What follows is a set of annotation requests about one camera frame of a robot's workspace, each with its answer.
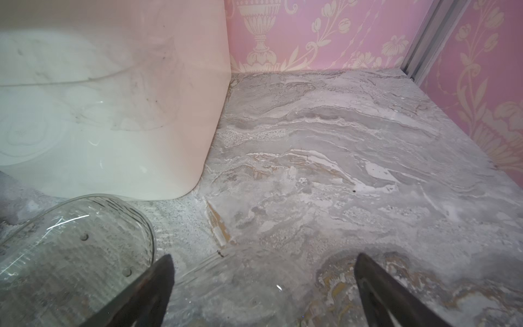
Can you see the clear glass plate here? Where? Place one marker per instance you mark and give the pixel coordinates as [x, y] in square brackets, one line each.
[66, 264]

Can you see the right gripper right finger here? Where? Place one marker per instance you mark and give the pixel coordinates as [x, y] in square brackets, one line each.
[385, 300]

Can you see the white plastic bin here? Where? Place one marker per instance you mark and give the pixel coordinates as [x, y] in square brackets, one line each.
[118, 97]

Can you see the aluminium right corner post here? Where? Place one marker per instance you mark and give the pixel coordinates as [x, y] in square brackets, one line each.
[442, 17]

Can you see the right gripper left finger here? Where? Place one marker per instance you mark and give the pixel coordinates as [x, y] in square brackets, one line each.
[144, 302]

